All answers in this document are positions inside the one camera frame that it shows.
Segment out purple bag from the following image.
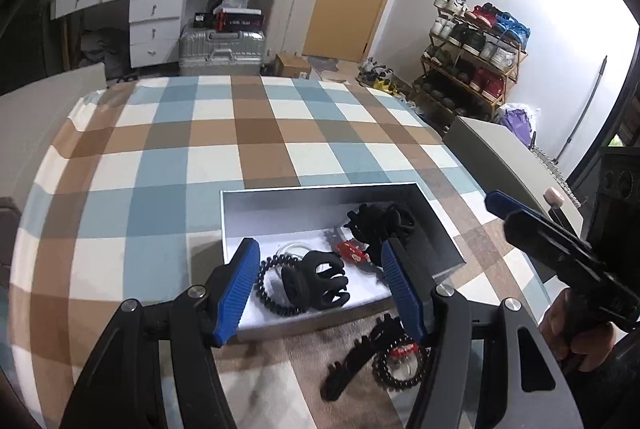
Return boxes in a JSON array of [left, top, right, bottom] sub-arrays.
[[500, 106, 541, 147]]

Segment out small black claw hair clip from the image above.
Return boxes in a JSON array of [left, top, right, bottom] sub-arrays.
[[280, 250, 349, 312]]

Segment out wooden shoe rack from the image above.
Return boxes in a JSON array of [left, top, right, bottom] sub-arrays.
[[412, 9, 528, 124]]

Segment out white desk with drawers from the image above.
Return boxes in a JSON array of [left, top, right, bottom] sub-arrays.
[[50, 0, 188, 70]]

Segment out small closed cardboard box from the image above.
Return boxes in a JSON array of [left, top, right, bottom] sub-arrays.
[[275, 53, 312, 78]]

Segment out grey floor mat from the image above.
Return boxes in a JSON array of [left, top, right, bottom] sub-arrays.
[[305, 55, 361, 72]]

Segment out rows of shoes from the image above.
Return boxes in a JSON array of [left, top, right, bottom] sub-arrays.
[[431, 0, 531, 104]]

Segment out white upright suitcase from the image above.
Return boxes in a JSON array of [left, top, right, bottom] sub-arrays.
[[259, 0, 322, 64]]

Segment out silver rectangular box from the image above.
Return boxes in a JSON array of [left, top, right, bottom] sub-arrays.
[[220, 181, 467, 344]]

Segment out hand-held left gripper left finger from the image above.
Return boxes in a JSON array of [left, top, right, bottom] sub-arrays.
[[60, 237, 262, 429]]

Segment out red and black box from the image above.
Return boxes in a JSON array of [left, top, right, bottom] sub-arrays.
[[217, 7, 263, 32]]

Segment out small white round badge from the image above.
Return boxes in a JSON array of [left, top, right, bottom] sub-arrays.
[[277, 243, 312, 260]]

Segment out black coil hair tie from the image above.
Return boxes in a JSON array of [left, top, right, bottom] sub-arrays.
[[257, 254, 306, 316]]

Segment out thin metal pole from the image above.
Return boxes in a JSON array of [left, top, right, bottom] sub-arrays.
[[557, 55, 608, 160]]

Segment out wicker basket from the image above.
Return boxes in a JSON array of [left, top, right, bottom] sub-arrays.
[[530, 144, 576, 190]]

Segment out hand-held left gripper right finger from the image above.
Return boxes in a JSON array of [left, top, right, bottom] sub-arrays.
[[381, 237, 586, 429]]

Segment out small red ornament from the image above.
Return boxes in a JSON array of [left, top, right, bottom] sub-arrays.
[[336, 240, 371, 265]]

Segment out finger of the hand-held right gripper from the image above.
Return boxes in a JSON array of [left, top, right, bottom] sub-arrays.
[[502, 210, 591, 280], [485, 190, 543, 220]]

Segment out long black hair clip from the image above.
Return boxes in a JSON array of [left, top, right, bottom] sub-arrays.
[[320, 315, 401, 402]]

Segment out large black claw hair clip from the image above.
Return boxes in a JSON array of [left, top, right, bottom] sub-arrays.
[[345, 204, 416, 250]]

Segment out person's right forearm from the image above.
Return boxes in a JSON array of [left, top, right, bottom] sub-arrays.
[[565, 334, 640, 429]]

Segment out silver suitcase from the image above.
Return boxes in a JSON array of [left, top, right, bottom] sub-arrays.
[[179, 26, 266, 77]]

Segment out plaid tablecloth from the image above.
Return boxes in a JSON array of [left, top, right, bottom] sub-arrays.
[[10, 75, 551, 429]]

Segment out grey cabinet with handle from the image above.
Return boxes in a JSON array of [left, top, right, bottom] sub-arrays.
[[0, 63, 107, 200]]

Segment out person's right hand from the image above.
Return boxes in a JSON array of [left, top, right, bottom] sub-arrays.
[[540, 289, 618, 372]]

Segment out pile of floor shoes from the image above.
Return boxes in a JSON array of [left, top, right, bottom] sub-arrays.
[[357, 59, 416, 98]]

